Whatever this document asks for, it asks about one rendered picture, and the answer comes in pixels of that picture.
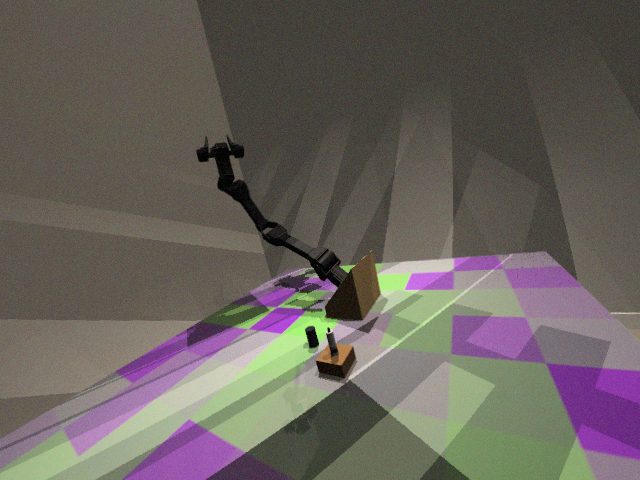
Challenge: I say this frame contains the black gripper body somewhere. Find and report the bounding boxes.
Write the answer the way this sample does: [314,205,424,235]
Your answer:
[196,146,244,169]

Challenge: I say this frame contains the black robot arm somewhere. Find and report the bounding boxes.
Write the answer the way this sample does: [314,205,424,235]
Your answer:
[210,142,348,288]

